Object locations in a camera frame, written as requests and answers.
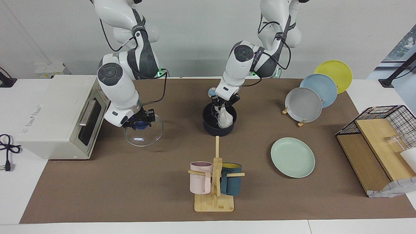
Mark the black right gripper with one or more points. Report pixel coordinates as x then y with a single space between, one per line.
138 117

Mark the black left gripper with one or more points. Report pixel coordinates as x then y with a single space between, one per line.
226 101

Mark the white vermicelli bundle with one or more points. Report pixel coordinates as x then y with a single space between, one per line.
225 119

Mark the glass lid blue knob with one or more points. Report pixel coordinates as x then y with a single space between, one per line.
146 136

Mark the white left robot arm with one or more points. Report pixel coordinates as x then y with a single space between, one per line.
240 65

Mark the wooden plate rack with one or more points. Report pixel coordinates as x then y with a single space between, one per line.
301 123

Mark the grey plate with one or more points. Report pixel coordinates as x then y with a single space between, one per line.
303 105

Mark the mint green plate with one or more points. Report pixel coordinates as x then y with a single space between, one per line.
292 157

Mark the light blue plate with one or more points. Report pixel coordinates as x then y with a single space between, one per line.
321 87

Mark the yellow plate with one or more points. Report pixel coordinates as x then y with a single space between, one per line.
336 71

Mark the small blue kitchen timer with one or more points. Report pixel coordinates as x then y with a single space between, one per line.
211 93

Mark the dark blue saucepan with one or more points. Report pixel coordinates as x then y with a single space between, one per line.
214 130

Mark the brown table mat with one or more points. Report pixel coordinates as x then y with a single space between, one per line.
130 188

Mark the dark teal mug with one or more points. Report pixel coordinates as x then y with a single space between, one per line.
231 183

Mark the pink mug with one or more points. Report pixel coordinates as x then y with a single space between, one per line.
199 182

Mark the white toaster oven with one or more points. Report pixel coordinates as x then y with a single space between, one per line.
55 117

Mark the wooden mug tree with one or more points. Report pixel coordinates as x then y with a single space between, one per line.
214 203

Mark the white power strip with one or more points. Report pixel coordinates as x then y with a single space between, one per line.
48 70

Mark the brown wooden board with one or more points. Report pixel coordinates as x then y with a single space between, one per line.
360 162

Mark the light bamboo board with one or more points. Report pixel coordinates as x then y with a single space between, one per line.
380 143

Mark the black metal stand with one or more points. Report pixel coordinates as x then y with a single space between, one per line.
395 73

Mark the clear glass cup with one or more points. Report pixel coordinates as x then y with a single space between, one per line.
398 141

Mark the grey patterned bag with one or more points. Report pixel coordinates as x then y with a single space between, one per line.
395 188

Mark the window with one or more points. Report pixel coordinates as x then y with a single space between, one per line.
406 45

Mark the white cup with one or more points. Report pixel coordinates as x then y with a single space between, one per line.
410 159

